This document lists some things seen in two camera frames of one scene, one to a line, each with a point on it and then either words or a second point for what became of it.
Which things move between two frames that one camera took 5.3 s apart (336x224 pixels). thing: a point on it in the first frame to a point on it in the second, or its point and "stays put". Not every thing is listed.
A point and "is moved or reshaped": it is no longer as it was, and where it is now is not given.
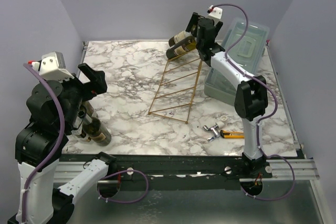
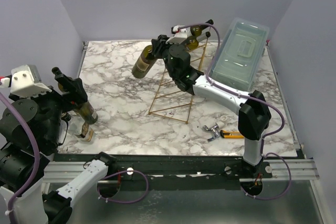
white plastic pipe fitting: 223,119 stays put
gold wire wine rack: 180,76 stays put
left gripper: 97,76 to 76,87
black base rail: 146,167 stays put
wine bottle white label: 180,35 is moved or reshaped
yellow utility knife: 232,134 stays put
